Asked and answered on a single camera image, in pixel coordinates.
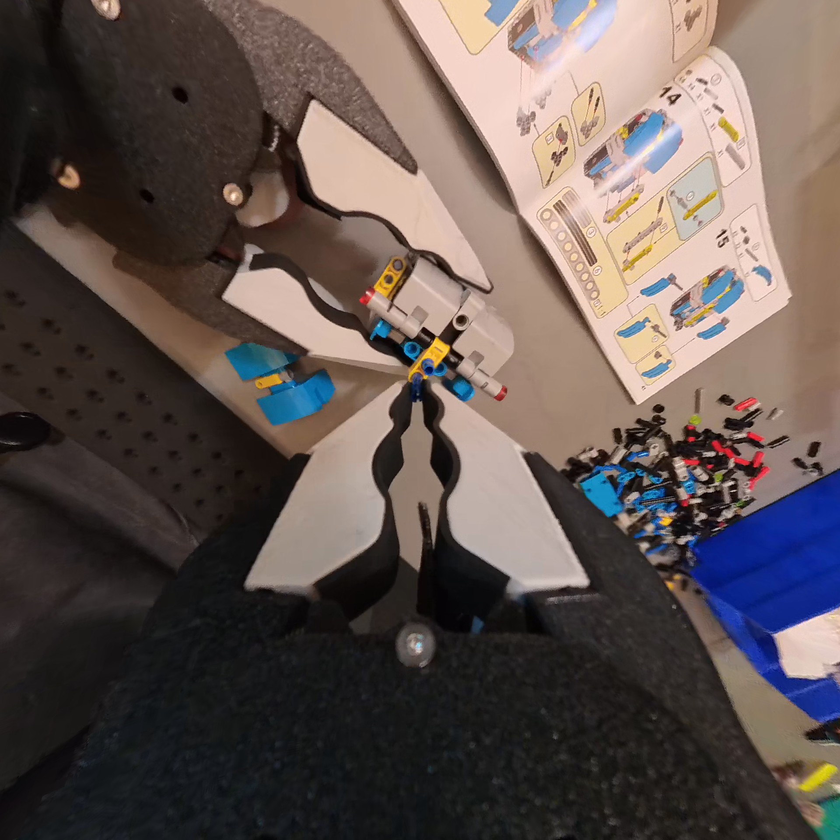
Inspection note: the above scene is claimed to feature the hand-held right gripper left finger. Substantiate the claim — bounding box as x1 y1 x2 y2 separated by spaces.
243 382 405 619

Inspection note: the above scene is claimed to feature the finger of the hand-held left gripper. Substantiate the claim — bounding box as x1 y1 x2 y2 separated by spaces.
283 97 494 294
222 244 409 378

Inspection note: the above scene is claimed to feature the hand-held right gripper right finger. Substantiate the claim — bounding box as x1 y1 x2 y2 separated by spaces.
428 381 591 599

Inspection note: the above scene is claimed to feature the blue fender brick assembly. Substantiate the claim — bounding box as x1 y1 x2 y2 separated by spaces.
225 341 336 426

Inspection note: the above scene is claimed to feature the blue grey toy brick model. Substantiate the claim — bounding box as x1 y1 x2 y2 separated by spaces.
360 255 516 403

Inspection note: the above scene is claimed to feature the grey desk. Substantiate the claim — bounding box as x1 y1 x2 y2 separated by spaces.
13 0 840 834

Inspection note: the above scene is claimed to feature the pile of small brick parts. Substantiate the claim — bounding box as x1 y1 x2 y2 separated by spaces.
564 387 824 565

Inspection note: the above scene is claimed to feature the black perforated panel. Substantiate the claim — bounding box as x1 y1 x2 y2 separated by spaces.
0 223 309 546

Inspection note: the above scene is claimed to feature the open instruction booklet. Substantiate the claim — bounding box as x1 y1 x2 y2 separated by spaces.
392 0 793 404

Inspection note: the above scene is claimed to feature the blue plastic bin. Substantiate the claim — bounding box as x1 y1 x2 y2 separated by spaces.
689 467 840 723

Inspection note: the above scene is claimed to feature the person's dark clothing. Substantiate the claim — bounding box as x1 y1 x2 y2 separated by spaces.
0 420 204 795

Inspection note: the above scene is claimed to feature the black round knob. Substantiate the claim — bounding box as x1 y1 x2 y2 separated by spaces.
0 412 52 455

